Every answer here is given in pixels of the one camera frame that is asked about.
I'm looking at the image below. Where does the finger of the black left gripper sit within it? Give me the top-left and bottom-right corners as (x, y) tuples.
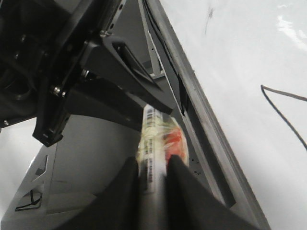
(80, 36), (173, 114)
(65, 79), (143, 131)

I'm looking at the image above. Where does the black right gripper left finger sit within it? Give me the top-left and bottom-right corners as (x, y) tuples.
(56, 157), (139, 230)

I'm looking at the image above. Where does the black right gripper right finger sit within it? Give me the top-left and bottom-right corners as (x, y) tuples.
(166, 155), (257, 230)

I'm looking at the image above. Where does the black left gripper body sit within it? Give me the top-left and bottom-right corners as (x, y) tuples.
(0, 0), (125, 147)

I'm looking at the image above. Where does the black marker with taped magnet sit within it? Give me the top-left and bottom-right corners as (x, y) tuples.
(136, 104), (189, 230)

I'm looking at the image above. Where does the grey perforated metal stand panel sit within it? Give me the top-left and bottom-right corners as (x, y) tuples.
(0, 115), (140, 230)

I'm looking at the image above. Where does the white whiteboard with aluminium frame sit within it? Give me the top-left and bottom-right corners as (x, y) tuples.
(142, 0), (307, 230)

